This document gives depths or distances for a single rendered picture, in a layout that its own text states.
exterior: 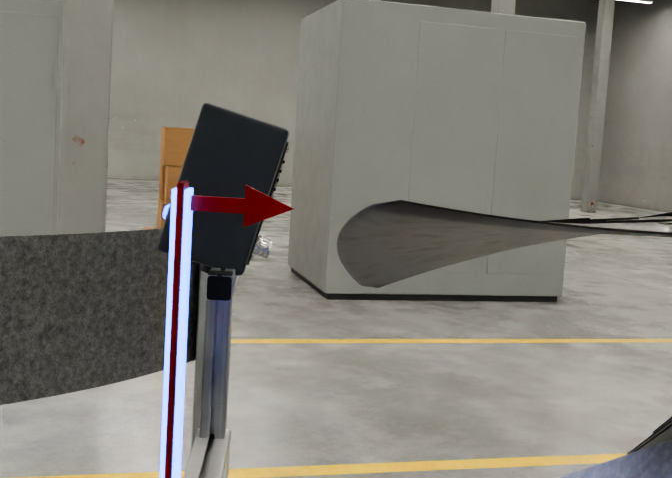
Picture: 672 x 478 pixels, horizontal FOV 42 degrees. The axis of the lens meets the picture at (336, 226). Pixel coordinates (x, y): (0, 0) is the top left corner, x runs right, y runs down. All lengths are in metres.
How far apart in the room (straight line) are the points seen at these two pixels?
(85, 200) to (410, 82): 2.97
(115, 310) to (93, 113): 2.41
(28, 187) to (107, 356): 4.11
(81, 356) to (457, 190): 4.90
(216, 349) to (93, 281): 1.26
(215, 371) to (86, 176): 3.65
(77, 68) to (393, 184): 2.89
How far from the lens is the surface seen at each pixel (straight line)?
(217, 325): 1.05
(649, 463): 0.56
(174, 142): 8.45
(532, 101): 7.12
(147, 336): 2.45
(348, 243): 0.51
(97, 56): 4.67
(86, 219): 4.68
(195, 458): 1.02
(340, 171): 6.56
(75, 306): 2.27
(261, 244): 1.11
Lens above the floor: 1.22
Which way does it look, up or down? 6 degrees down
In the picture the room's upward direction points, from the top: 4 degrees clockwise
